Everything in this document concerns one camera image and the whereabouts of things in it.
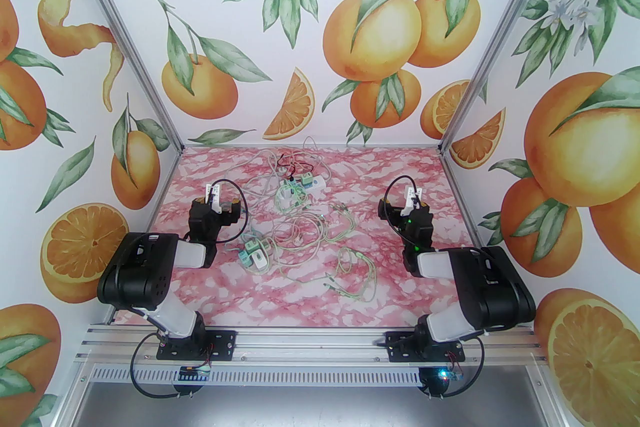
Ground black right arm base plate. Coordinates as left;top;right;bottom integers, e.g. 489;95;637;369
385;331;467;362

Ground thin black usb cable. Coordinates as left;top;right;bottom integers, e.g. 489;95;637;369
276;154;312;179

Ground white power strip blue sockets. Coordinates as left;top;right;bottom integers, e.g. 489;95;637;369
278;175;330;210

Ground grey power strip cord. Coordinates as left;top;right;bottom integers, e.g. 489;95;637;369
245;137;333;215

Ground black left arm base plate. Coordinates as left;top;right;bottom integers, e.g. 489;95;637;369
156;330;237;360

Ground black left wrist camera cable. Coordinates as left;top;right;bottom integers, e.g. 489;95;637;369
212;179;251;245

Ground black arm base cable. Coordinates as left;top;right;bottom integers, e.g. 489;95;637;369
420;332;487;399
130;332;213;399

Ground aluminium corner post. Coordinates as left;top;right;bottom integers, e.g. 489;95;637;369
62;0;185;153
437;0;573;154

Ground black right arm base cable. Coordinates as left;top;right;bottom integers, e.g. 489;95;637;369
420;332;487;399

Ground grey round socket cord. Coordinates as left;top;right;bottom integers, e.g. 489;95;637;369
222;195;326;283

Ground black left arm base cable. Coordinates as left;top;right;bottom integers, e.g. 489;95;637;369
130;332;213;399

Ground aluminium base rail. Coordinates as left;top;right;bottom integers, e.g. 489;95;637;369
75;322;551;368

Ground pale pink usb cable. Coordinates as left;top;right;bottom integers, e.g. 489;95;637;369
272;215;331;255

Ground light green usb cable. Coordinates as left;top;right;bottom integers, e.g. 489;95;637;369
325;247;381;303
327;202;361;235

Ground grey metal panel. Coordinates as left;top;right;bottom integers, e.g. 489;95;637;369
60;377;566;427

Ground perforated metal cable duct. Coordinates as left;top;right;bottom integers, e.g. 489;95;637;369
82;362;548;386

